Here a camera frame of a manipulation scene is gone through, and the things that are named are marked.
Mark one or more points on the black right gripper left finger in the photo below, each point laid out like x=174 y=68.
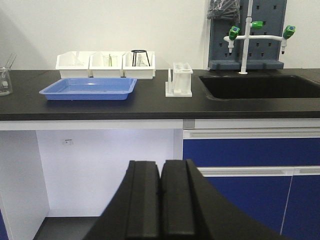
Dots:
x=133 y=212

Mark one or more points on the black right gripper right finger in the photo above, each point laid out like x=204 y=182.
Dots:
x=193 y=209

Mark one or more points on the white test tube rack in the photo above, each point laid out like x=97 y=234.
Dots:
x=178 y=82

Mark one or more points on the grey pegboard drying rack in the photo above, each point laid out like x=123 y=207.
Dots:
x=263 y=54

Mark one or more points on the blue cabinet drawer front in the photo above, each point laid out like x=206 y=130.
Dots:
x=253 y=152

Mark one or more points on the blue cabinet door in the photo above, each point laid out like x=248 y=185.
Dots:
x=290 y=205

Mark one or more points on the black lab sink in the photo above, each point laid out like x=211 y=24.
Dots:
x=260 y=87

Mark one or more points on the blue plastic tray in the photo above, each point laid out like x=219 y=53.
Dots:
x=90 y=89

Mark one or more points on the right white storage bin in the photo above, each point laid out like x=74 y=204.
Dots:
x=140 y=73

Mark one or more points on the white storage bin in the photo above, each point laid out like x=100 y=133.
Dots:
x=73 y=71
x=140 y=73
x=98 y=70

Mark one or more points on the glass flask under tripod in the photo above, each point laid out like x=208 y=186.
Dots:
x=141 y=60

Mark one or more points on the middle white storage bin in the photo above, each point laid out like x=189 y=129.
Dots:
x=98 y=70

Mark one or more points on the left white storage bin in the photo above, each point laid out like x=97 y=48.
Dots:
x=73 y=71

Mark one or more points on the glass funnel in left bin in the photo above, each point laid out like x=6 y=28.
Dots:
x=73 y=59

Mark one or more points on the glass beaker with rods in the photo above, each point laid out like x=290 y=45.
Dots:
x=5 y=79

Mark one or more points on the plastic bag of grey pegs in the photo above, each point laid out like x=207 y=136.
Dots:
x=224 y=10

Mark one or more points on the white lab faucet green knobs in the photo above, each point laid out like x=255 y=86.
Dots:
x=249 y=24

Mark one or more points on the black wire tripod stand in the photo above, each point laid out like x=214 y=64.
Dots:
x=135 y=51

